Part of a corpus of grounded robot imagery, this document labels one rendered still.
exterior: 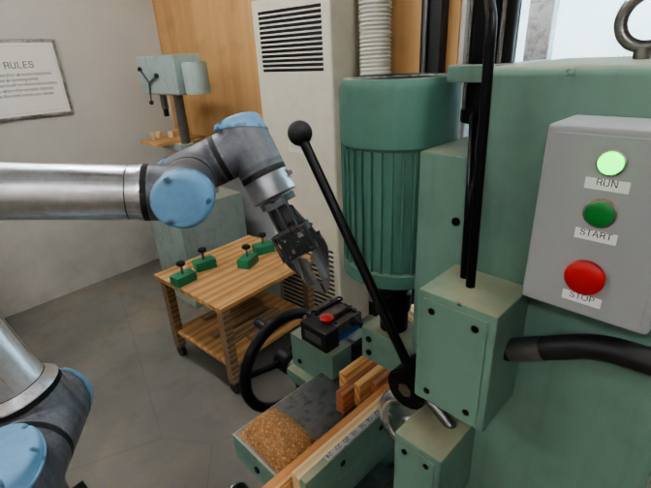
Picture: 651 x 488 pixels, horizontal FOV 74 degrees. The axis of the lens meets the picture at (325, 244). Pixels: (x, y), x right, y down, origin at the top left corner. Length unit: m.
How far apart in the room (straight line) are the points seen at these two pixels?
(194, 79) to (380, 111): 2.13
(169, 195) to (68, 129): 2.86
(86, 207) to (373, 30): 1.65
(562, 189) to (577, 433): 0.30
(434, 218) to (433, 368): 0.19
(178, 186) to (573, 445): 0.61
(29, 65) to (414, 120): 3.05
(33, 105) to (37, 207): 2.71
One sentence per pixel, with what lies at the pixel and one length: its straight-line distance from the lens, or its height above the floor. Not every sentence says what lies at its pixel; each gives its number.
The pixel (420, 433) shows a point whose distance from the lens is 0.63.
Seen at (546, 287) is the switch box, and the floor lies 1.34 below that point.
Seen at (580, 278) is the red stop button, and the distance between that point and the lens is 0.41.
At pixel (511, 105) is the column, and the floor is 1.49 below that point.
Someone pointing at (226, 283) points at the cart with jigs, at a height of 0.53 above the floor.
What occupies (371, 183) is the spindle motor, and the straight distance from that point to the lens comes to 0.62.
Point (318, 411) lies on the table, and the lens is 0.90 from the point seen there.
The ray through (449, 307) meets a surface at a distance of 0.47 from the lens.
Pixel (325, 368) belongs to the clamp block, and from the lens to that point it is 0.96.
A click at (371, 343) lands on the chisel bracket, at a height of 1.04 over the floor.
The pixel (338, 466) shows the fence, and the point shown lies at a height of 0.93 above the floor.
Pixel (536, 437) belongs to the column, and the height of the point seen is 1.10.
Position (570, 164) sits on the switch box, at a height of 1.45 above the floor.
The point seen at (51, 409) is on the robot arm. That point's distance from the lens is 1.12.
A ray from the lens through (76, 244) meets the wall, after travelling 3.65.
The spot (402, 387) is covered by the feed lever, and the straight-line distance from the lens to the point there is 0.62.
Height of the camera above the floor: 1.54
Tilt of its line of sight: 24 degrees down
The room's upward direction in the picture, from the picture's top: 3 degrees counter-clockwise
